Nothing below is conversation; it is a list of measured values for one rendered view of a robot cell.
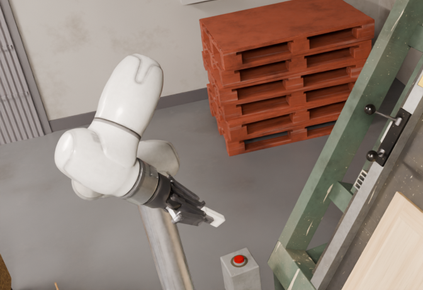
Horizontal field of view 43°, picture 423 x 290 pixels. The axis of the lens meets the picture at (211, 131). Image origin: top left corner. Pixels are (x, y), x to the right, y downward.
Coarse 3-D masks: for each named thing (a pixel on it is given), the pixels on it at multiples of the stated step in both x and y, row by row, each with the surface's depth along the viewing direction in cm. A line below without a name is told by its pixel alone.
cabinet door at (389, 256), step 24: (384, 216) 177; (408, 216) 169; (384, 240) 176; (408, 240) 168; (360, 264) 183; (384, 264) 174; (408, 264) 166; (360, 288) 181; (384, 288) 172; (408, 288) 164
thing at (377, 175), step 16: (416, 96) 172; (416, 112) 172; (400, 144) 177; (368, 176) 184; (384, 176) 181; (368, 192) 183; (352, 208) 188; (368, 208) 186; (352, 224) 186; (336, 240) 192; (336, 256) 191; (320, 272) 196; (320, 288) 196
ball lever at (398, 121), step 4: (368, 104) 174; (372, 104) 174; (364, 108) 175; (368, 108) 174; (372, 108) 173; (364, 112) 175; (368, 112) 174; (372, 112) 174; (376, 112) 175; (380, 112) 175; (384, 116) 175; (388, 116) 175; (396, 120) 175; (400, 120) 174; (396, 124) 175
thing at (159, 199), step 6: (162, 180) 112; (168, 180) 114; (162, 186) 111; (168, 186) 112; (156, 192) 110; (162, 192) 111; (168, 192) 112; (150, 198) 110; (156, 198) 111; (162, 198) 111; (168, 198) 114; (144, 204) 112; (150, 204) 112; (156, 204) 112; (162, 204) 112; (168, 204) 113; (174, 204) 114; (180, 204) 116
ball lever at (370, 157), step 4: (368, 152) 170; (372, 152) 169; (376, 152) 170; (380, 152) 177; (384, 152) 178; (368, 156) 169; (372, 156) 169; (376, 156) 169; (380, 156) 178; (368, 160) 170; (372, 160) 169
